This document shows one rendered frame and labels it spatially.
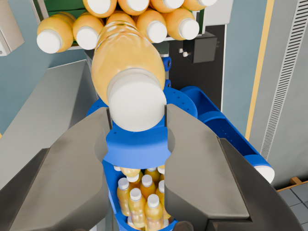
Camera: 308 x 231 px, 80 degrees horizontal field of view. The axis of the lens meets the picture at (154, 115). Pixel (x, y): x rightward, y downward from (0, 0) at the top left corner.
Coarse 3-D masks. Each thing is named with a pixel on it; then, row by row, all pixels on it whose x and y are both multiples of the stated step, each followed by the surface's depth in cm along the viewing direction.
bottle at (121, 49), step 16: (112, 32) 18; (128, 32) 17; (96, 48) 18; (112, 48) 15; (128, 48) 14; (144, 48) 15; (96, 64) 15; (112, 64) 14; (128, 64) 14; (144, 64) 14; (160, 64) 15; (96, 80) 15; (112, 80) 13; (160, 80) 15
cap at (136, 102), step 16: (128, 80) 12; (144, 80) 12; (112, 96) 12; (128, 96) 12; (144, 96) 12; (160, 96) 12; (112, 112) 12; (128, 112) 12; (144, 112) 13; (160, 112) 13; (128, 128) 13; (144, 128) 13
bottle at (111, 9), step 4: (84, 0) 36; (112, 0) 36; (116, 0) 38; (84, 4) 37; (112, 4) 36; (116, 4) 39; (88, 8) 36; (112, 8) 37; (92, 12) 37; (108, 12) 37; (112, 12) 39; (96, 16) 38; (100, 16) 38; (104, 16) 38
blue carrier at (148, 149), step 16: (176, 96) 52; (192, 112) 45; (112, 128) 41; (160, 128) 41; (112, 144) 38; (128, 144) 37; (144, 144) 37; (160, 144) 37; (112, 160) 41; (128, 160) 39; (144, 160) 39; (160, 160) 40; (112, 176) 68; (112, 192) 67
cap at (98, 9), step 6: (90, 0) 33; (96, 0) 33; (102, 0) 33; (108, 0) 33; (90, 6) 33; (96, 6) 33; (102, 6) 33; (108, 6) 34; (96, 12) 34; (102, 12) 34
